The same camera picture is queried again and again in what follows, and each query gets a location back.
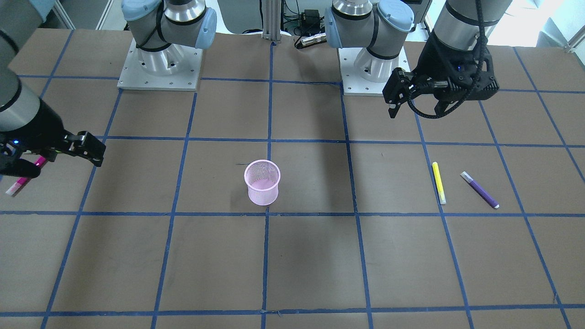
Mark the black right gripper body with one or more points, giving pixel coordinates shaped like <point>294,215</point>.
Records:
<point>40,124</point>

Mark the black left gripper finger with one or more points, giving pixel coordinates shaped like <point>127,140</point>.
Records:
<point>399,79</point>
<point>395,99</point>

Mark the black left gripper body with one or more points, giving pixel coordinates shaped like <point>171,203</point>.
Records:
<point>434,58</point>

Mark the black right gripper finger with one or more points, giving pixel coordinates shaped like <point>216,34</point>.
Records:
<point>83,140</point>
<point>95,156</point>

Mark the pink highlighter pen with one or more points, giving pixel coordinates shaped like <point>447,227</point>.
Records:
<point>22,182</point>

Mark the purple highlighter pen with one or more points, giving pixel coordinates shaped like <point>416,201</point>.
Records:
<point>481,191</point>

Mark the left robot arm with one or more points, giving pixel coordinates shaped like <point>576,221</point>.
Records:
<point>382,29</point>

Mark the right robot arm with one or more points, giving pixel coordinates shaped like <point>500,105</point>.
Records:
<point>155,24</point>

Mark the pink mesh cup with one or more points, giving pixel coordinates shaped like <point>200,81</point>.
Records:
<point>262,178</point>

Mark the silver metal connector block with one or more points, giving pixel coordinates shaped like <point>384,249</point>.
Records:
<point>312,40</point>

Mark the yellow highlighter pen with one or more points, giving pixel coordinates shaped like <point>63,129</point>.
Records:
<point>439,184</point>

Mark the black power adapter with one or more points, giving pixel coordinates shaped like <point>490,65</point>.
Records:
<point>310,17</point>

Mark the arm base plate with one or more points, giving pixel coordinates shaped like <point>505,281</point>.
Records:
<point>356,84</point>
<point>175,68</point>

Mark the aluminium frame post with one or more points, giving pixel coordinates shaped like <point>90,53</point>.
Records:
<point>271,20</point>

